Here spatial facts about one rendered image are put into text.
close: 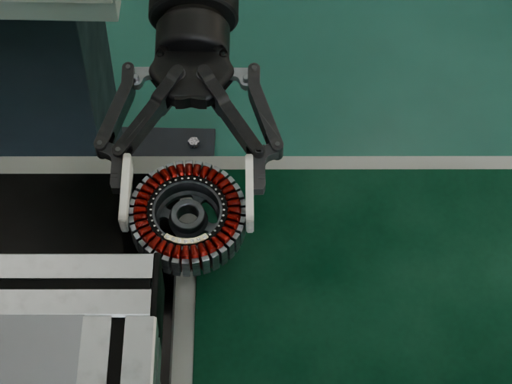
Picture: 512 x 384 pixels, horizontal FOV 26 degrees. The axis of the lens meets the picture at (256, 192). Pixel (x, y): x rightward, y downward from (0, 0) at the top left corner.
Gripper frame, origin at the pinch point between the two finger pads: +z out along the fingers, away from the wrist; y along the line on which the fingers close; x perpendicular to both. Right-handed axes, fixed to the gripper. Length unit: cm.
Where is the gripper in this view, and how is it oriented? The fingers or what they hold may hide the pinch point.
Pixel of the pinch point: (187, 208)
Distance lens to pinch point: 105.3
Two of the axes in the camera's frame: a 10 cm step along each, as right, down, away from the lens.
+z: -0.1, 9.2, -3.9
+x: 0.0, -3.9, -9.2
